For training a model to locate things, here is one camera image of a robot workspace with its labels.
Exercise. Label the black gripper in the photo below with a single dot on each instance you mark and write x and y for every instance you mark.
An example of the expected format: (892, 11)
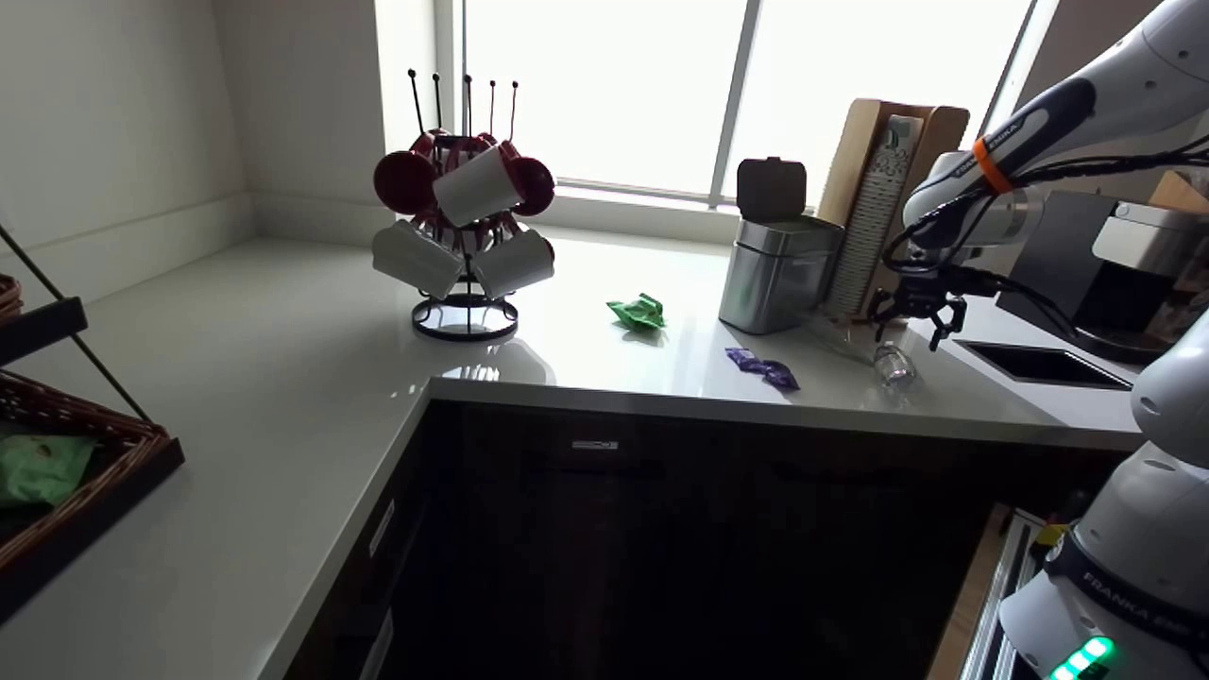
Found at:
(931, 293)

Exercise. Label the clear plastic bottle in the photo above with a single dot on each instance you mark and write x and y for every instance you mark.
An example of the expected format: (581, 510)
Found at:
(888, 355)

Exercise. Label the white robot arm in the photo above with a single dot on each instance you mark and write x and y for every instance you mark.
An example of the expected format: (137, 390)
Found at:
(1125, 595)

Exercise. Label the silver metal canister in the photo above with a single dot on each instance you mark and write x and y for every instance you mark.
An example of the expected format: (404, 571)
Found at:
(775, 272)

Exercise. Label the wooden cup dispenser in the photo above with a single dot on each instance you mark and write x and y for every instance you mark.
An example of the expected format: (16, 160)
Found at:
(884, 147)

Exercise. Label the purple wrapper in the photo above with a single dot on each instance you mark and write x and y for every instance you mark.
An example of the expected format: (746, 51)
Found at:
(773, 371)

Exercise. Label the black coffee machine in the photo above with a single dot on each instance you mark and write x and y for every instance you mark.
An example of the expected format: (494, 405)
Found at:
(1117, 278)

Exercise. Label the green crumpled wrapper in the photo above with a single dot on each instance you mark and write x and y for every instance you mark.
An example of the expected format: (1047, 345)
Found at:
(639, 314)

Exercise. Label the red mug right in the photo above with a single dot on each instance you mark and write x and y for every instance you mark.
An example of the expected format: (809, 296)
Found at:
(530, 177)

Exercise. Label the red mug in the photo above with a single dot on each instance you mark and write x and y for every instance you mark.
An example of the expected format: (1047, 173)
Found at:
(530, 177)
(404, 184)

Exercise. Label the white mug lower right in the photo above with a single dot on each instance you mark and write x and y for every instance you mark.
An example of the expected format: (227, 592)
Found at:
(519, 260)

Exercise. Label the white mug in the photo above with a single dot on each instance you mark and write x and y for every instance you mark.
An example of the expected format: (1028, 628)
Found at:
(404, 254)
(479, 189)
(519, 260)

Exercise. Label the white mug upper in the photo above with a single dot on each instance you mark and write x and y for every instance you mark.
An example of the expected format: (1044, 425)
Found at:
(479, 189)

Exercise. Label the dark wood cabinet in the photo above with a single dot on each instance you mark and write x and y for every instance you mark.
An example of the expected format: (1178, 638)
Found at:
(587, 546)

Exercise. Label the white mug lower left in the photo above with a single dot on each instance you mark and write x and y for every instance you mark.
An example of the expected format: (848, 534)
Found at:
(404, 254)

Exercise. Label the red mug left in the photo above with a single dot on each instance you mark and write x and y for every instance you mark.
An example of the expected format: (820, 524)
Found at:
(404, 184)

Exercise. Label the wicker basket tray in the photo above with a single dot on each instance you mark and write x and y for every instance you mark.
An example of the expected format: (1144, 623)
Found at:
(132, 458)

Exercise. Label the green packet in basket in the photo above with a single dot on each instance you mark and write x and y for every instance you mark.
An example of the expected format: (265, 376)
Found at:
(42, 469)

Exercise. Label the window frame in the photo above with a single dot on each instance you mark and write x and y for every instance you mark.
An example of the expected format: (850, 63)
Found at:
(647, 108)

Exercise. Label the black wire mug rack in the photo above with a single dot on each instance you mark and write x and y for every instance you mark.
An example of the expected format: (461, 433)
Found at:
(470, 306)

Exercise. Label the black metal shelf frame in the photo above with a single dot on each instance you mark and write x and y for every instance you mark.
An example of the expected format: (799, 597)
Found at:
(59, 318)

